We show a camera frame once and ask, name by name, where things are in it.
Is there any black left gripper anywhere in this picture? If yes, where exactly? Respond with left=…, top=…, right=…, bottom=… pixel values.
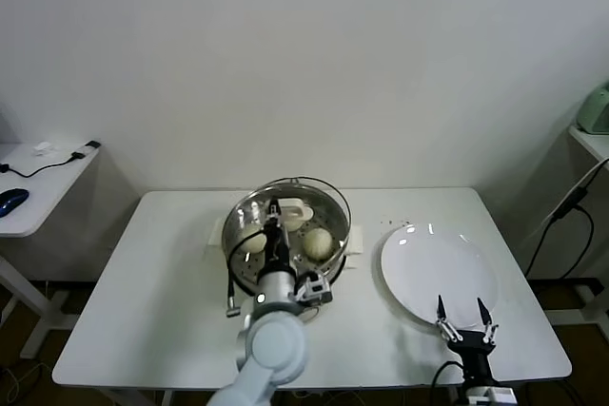
left=264, top=197, right=291, bottom=274

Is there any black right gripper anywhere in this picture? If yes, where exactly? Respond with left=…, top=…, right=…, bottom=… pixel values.
left=436, top=295, right=500, bottom=381

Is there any glass pot lid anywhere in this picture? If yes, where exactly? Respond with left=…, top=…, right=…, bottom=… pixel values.
left=226, top=175, right=354, bottom=283

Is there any stainless steel steamer basket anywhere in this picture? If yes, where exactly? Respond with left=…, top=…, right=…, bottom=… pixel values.
left=221, top=184, right=351, bottom=296

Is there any white round plate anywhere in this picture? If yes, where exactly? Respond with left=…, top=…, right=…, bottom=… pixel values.
left=379, top=223, right=501, bottom=331

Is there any silver black adapter device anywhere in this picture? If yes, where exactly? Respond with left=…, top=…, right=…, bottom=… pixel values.
left=75, top=139, right=104, bottom=158

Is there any white side table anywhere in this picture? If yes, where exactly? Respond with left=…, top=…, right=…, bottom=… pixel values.
left=569, top=126, right=609, bottom=164

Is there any white side desk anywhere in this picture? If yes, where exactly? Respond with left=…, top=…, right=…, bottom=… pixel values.
left=0, top=140, right=104, bottom=360

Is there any small white desk object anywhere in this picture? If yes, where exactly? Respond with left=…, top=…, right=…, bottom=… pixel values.
left=32, top=139, right=63, bottom=156

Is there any pale green appliance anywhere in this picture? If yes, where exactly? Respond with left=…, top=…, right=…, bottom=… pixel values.
left=577, top=84, right=609, bottom=137

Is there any blue computer mouse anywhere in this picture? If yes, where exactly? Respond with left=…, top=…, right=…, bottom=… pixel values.
left=0, top=186, right=30, bottom=217

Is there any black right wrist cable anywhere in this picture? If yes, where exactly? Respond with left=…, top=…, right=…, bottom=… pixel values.
left=430, top=360, right=470, bottom=406

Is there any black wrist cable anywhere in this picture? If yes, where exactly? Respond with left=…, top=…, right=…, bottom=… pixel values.
left=430, top=360, right=470, bottom=406
left=224, top=229, right=267, bottom=319

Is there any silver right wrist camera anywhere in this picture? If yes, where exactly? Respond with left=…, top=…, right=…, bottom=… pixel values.
left=465, top=385, right=518, bottom=406

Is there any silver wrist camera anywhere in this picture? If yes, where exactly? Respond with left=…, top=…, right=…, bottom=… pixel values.
left=465, top=385, right=518, bottom=406
left=292, top=272, right=334, bottom=305

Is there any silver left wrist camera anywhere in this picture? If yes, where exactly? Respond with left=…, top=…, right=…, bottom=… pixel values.
left=292, top=272, right=334, bottom=305

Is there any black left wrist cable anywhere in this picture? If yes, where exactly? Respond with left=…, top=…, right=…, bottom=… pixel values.
left=224, top=229, right=267, bottom=319

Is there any black adapter cable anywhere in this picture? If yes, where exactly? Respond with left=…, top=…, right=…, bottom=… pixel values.
left=525, top=186, right=599, bottom=281

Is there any white hanging cable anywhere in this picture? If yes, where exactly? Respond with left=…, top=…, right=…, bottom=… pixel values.
left=522, top=158, right=609, bottom=260

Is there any thin black desk cable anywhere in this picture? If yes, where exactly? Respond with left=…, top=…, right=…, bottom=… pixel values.
left=0, top=151, right=89, bottom=179

